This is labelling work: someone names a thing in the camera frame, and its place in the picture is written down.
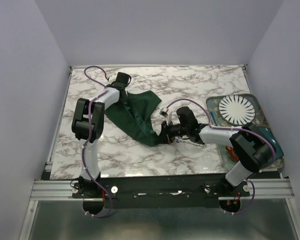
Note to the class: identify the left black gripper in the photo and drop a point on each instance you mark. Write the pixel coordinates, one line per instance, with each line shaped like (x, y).
(125, 97)

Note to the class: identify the silver metal fork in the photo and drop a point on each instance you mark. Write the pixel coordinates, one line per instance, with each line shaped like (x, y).
(179, 140)

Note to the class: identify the green patterned serving tray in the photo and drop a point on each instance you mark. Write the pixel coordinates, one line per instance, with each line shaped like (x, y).
(259, 120)

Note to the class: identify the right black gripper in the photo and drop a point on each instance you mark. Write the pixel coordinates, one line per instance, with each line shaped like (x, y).
(163, 138)

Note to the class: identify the orange black mug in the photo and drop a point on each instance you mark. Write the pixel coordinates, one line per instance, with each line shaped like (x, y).
(232, 154)

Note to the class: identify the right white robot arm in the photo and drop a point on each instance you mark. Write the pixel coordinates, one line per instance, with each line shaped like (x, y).
(253, 149)

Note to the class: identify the teal oval dish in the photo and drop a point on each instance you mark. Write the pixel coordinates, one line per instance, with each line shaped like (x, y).
(271, 138)

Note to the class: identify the dark green cloth napkin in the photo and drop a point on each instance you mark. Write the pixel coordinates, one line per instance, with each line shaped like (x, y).
(132, 115)

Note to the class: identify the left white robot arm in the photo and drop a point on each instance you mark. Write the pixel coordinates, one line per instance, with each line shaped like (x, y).
(88, 125)

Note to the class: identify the blue plastic utensil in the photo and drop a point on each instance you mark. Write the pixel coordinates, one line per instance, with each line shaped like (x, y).
(213, 119)

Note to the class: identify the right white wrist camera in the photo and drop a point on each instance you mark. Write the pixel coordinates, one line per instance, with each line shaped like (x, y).
(164, 112)

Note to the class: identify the white blue striped plate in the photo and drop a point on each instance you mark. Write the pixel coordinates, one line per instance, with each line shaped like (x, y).
(236, 110)

